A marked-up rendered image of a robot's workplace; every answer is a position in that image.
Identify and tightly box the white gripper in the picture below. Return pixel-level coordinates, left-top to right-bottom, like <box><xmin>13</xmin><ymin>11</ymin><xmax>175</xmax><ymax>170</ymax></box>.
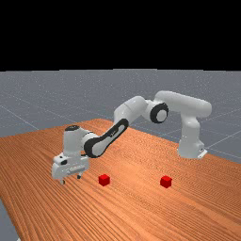
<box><xmin>51</xmin><ymin>152</ymin><xmax>89</xmax><ymax>185</ymax></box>

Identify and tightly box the red cube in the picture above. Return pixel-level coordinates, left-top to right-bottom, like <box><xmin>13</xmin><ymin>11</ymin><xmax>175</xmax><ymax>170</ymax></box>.
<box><xmin>159</xmin><ymin>175</ymin><xmax>173</xmax><ymax>189</ymax></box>
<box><xmin>98</xmin><ymin>173</ymin><xmax>111</xmax><ymax>187</ymax></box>

